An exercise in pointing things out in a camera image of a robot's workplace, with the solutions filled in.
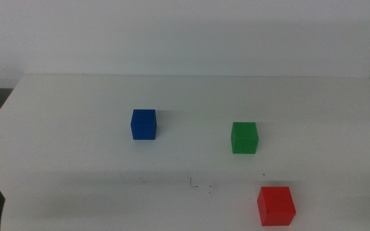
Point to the blue cube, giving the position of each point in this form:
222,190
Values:
143,125

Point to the green cube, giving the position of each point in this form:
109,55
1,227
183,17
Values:
244,138

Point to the red cube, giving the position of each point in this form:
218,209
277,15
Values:
276,207

